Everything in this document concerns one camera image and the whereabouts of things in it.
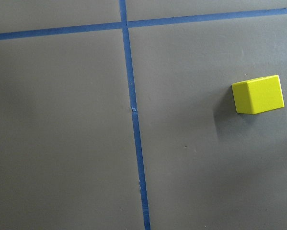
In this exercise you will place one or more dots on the yellow cube block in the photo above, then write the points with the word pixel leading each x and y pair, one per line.
pixel 258 95

